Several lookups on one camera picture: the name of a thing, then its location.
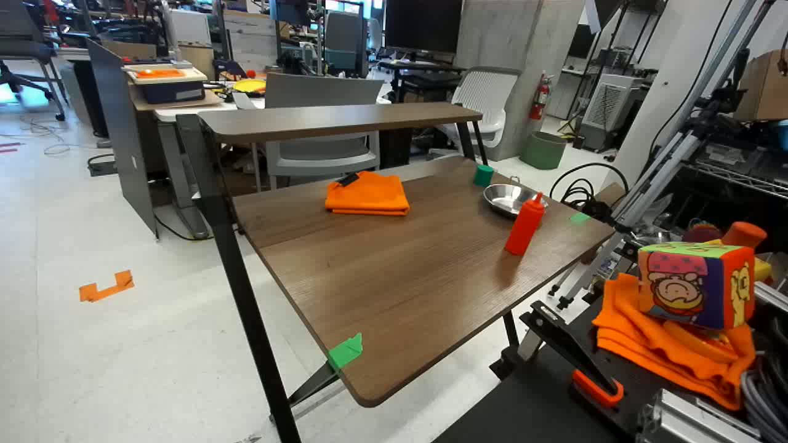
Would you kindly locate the folded orange cloth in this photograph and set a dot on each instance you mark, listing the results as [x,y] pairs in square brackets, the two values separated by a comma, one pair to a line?
[367,198]

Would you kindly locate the cardboard box on shelf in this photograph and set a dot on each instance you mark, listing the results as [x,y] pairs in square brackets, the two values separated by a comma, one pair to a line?
[765,87]

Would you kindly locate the colourful plush cube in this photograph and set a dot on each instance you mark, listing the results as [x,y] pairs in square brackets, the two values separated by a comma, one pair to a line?
[697,283]

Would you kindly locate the green bin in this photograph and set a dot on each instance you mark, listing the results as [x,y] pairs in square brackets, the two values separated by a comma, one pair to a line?
[543,151]

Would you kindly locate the aluminium extrusion rail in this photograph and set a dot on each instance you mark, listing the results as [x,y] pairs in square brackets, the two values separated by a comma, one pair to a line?
[705,418]

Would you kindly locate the orange squeeze bottle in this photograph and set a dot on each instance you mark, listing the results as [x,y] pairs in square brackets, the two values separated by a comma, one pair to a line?
[525,230]

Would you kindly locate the green tape strip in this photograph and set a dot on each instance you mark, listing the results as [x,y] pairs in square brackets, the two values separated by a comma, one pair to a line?
[345,352]
[579,219]

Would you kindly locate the box with orange top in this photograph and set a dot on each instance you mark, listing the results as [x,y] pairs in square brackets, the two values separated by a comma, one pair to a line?
[164,81]

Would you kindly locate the raised wooden shelf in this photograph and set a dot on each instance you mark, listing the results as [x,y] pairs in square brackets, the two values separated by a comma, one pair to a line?
[329,121]

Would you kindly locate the yellow object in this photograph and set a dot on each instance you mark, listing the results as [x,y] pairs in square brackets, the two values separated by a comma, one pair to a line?
[250,85]

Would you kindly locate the grey chair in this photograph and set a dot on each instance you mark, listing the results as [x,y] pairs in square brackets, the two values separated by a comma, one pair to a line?
[321,89]

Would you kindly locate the grey partition panel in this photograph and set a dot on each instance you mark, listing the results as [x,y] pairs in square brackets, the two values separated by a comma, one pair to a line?
[124,138]

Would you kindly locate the crumpled orange cloth pile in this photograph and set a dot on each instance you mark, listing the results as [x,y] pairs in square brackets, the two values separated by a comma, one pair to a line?
[657,345]

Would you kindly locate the orange plastic bracket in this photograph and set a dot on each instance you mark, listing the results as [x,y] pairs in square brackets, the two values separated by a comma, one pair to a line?
[105,285]

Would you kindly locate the black monitor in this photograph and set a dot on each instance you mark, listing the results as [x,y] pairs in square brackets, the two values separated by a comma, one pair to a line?
[421,26]

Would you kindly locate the white chair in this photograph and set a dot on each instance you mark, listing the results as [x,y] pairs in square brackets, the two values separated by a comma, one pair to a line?
[489,98]

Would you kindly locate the red fire extinguisher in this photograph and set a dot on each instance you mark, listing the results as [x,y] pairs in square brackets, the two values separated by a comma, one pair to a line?
[540,98]

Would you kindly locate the black robot mounting board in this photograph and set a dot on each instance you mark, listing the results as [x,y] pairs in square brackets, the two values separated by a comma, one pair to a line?
[509,410]

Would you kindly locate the black metal table frame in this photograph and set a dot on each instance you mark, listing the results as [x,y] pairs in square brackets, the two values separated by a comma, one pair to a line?
[239,283]

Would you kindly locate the green cylinder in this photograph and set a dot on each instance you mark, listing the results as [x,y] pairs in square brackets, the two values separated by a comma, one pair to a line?
[484,176]

